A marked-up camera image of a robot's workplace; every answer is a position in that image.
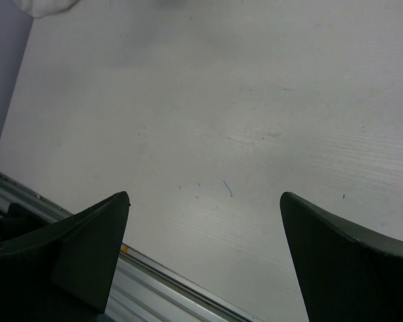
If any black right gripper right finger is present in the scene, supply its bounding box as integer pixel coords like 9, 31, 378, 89
280, 192, 403, 321

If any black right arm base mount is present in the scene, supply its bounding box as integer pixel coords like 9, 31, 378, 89
0, 203, 48, 243

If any white crumpled towel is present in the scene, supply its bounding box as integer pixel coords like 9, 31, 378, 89
13, 0, 79, 18

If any aluminium rail frame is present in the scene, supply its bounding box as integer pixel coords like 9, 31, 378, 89
0, 176, 257, 321

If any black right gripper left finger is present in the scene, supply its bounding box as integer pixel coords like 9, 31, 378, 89
0, 191, 130, 321

